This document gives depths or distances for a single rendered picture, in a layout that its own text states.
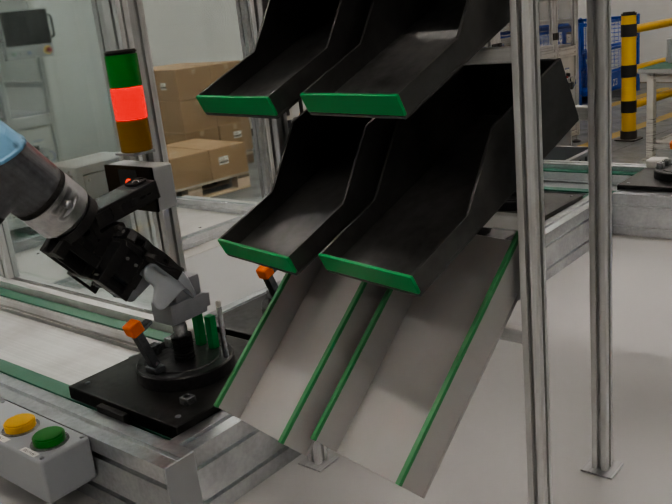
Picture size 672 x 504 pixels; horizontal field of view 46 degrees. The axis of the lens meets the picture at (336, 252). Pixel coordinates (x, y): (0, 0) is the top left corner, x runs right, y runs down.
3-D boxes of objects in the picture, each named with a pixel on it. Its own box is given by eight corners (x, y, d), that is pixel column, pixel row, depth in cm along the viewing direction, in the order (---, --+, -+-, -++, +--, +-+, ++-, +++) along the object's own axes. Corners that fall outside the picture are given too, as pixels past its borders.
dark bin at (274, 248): (297, 276, 81) (263, 220, 78) (227, 256, 91) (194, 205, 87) (456, 119, 93) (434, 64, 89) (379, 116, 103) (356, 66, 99)
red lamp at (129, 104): (128, 121, 122) (122, 89, 121) (109, 121, 125) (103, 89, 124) (154, 116, 126) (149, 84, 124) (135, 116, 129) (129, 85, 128)
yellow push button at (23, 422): (16, 444, 103) (12, 430, 102) (0, 436, 105) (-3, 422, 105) (44, 430, 106) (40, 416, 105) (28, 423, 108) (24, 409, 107)
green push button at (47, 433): (45, 459, 98) (42, 444, 98) (28, 450, 101) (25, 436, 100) (73, 444, 101) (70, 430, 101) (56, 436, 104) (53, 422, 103)
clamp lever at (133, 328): (154, 371, 109) (129, 329, 105) (145, 368, 110) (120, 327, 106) (172, 353, 111) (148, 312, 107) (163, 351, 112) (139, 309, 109)
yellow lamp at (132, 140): (134, 153, 124) (128, 122, 122) (114, 152, 127) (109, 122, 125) (159, 147, 127) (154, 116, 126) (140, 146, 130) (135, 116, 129)
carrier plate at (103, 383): (178, 441, 99) (175, 426, 99) (70, 398, 114) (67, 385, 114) (305, 366, 117) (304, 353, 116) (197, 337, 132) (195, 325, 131)
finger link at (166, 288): (177, 325, 109) (124, 290, 104) (197, 288, 111) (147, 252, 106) (188, 327, 107) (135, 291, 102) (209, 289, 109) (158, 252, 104)
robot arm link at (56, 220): (41, 168, 98) (79, 171, 93) (68, 190, 101) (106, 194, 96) (7, 218, 96) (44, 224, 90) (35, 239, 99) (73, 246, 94)
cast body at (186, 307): (173, 327, 109) (165, 278, 107) (153, 321, 112) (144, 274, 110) (218, 306, 115) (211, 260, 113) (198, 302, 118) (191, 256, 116)
